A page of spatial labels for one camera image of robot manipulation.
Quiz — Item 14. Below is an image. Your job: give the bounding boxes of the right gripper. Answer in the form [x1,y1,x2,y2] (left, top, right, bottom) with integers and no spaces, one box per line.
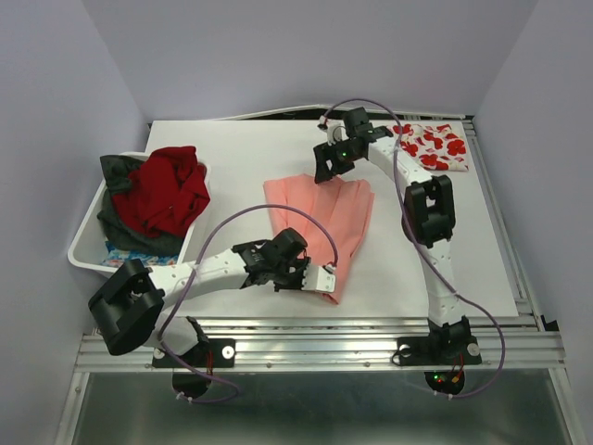
[312,136,361,184]

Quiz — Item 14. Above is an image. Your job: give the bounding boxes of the pink skirt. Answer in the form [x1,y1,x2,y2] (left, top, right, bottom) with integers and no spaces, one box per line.
[263,174,374,304]

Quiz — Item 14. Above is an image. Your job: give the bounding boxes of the red poppy print skirt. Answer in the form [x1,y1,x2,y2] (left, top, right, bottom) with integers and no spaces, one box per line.
[392,123,469,172]

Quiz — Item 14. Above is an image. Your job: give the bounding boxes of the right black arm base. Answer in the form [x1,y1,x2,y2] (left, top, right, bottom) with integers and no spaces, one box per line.
[391,337,483,367]

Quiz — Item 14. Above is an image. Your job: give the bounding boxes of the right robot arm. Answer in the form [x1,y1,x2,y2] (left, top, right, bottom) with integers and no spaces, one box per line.
[313,107,482,366]

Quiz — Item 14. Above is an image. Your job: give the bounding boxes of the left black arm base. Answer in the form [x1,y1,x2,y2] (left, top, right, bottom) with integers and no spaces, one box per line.
[145,315,236,369]

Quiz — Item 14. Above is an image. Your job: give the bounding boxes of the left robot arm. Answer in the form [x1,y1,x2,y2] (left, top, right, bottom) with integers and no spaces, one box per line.
[88,228,319,365]

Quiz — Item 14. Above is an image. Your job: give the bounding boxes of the dark red skirt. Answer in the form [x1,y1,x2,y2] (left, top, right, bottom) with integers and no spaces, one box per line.
[129,146,210,237]

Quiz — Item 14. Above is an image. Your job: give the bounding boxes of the dark green garment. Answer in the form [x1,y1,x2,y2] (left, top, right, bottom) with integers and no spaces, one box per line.
[97,155,183,257]

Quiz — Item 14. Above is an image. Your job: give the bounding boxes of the light blue garment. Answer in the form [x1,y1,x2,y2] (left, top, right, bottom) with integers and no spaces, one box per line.
[100,241,179,268]

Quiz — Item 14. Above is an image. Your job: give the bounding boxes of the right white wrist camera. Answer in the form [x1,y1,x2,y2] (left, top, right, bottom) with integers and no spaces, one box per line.
[318,116,347,146]

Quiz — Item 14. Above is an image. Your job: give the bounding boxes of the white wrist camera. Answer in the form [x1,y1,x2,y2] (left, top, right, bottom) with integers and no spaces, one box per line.
[318,116,347,146]
[301,264,336,294]

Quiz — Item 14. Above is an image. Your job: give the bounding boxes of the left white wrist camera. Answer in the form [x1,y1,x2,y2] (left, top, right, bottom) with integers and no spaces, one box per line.
[301,264,336,294]

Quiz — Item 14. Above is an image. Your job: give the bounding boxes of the aluminium frame rail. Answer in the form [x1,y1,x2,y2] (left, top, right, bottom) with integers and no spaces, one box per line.
[76,316,569,375]

